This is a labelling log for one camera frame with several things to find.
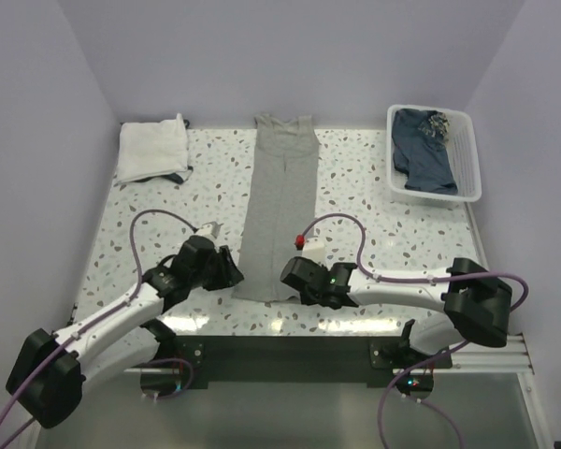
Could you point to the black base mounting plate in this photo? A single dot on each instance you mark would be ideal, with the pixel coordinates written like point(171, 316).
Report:
point(198, 361)

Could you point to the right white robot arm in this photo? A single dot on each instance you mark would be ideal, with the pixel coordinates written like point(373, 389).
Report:
point(476, 310)

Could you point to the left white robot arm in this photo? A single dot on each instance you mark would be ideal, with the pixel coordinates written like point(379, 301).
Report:
point(51, 369)

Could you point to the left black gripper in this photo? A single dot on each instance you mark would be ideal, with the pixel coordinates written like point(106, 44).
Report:
point(228, 274)

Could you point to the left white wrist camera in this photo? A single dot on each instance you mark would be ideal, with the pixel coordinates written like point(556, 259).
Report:
point(210, 230)

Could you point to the grey tank top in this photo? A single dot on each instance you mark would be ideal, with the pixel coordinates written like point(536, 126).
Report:
point(281, 204)

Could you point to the white plastic laundry basket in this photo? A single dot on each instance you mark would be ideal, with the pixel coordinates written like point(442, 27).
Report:
point(463, 158)

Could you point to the aluminium frame rail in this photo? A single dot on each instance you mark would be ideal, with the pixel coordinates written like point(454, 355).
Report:
point(513, 358)

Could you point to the blue garment in basket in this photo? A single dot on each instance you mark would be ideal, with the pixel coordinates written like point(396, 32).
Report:
point(420, 138)

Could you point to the white motorcycle print tank top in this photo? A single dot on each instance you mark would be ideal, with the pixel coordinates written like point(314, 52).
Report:
point(148, 150)

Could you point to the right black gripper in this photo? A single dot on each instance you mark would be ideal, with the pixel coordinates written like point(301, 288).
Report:
point(307, 299)

